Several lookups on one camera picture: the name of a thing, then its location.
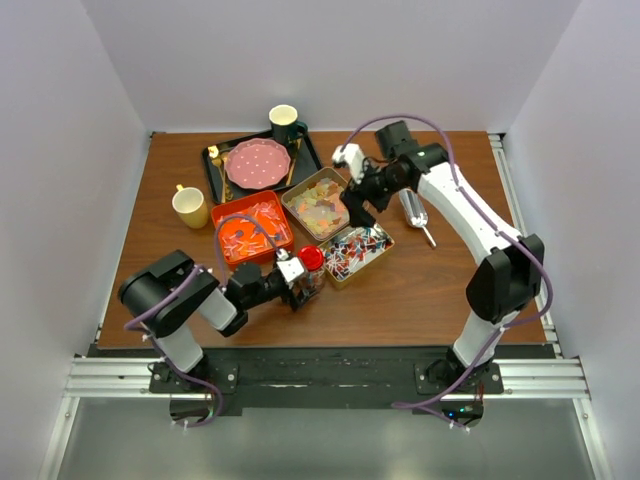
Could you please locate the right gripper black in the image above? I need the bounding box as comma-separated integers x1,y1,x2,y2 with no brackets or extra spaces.
338,157,406,230

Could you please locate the clear glass jar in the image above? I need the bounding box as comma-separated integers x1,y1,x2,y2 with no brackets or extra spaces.
301,267,325,295

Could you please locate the red jar lid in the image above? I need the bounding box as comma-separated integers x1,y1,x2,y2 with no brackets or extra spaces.
298,245,324,272

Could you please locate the gold tin of gummies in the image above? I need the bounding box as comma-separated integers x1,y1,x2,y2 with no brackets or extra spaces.
281,167,349,242

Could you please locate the gold tin of candies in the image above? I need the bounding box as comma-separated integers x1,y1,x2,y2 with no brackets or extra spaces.
318,223,395,290

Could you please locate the silver metal scoop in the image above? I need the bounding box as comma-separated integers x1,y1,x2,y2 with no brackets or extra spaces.
398,188,437,248

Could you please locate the orange box of lollipops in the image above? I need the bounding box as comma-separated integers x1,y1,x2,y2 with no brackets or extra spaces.
211,190,294,270

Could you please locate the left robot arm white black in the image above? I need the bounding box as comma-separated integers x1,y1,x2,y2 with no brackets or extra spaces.
118,249,318,392

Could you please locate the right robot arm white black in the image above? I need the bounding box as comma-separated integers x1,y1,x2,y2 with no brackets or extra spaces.
332,115,548,393

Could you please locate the gold knife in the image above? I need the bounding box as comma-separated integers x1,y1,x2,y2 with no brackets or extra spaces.
286,138,302,186

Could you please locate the dark green mug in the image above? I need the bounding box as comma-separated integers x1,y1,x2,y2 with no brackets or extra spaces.
268,104,308,147

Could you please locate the pink polka dot plate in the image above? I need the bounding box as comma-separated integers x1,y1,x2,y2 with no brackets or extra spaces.
226,138,291,190

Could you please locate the yellow mug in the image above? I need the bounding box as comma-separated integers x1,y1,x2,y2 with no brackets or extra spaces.
171,184,209,229

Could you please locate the gold spoon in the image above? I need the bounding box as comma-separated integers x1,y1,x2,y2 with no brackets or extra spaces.
212,156,233,203

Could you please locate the gold fork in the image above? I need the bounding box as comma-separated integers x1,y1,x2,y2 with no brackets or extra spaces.
207,145,227,203

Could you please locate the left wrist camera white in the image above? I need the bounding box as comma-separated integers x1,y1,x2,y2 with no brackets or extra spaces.
276,248,307,288

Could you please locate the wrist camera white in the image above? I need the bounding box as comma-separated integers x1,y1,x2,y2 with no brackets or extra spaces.
276,248,307,288
331,143,365,184

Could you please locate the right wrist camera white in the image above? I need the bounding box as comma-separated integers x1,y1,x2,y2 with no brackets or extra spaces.
331,143,365,184

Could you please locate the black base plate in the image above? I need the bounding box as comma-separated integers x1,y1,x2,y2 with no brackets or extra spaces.
148,344,557,419

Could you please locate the right aluminium side rail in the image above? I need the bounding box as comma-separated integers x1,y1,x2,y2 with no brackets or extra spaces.
487,132,564,359

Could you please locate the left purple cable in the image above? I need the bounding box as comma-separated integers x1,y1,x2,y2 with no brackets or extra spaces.
123,213,289,429

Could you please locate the aluminium frame rail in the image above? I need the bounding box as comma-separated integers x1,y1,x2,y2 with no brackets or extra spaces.
61,344,612,479

